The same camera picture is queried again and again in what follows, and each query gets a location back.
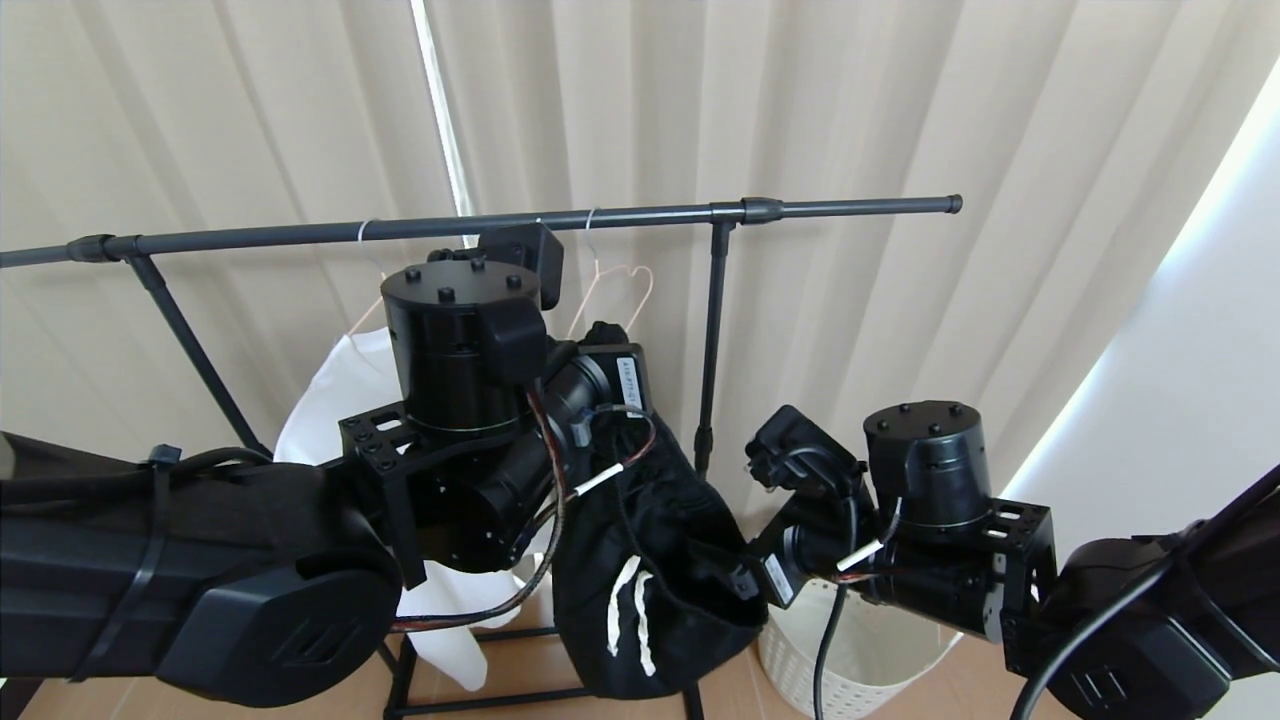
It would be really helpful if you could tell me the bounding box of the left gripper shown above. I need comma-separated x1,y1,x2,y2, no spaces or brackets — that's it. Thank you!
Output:
440,340,651,576

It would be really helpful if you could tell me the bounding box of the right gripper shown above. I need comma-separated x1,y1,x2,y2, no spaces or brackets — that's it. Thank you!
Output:
745,495,1006,641

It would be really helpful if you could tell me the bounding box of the black garment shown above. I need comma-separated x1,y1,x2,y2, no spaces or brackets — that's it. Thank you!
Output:
552,320,771,701

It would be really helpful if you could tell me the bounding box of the white printed t-shirt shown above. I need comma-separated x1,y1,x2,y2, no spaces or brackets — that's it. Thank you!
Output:
273,325,546,693

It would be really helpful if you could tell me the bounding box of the pink clothes hanger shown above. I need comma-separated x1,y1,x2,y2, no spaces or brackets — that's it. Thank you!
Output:
345,220,401,341
568,208,654,341

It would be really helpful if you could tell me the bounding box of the white laundry basket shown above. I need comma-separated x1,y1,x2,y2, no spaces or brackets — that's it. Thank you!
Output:
757,575,966,720

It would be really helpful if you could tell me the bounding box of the black clothes rack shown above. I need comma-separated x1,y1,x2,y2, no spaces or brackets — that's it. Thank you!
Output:
0,195,964,720

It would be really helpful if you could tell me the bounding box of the beige curtain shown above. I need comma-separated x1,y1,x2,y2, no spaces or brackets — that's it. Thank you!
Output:
0,0,1280,501

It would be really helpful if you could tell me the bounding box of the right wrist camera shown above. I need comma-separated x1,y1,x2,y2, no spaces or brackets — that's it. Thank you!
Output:
745,405,866,496

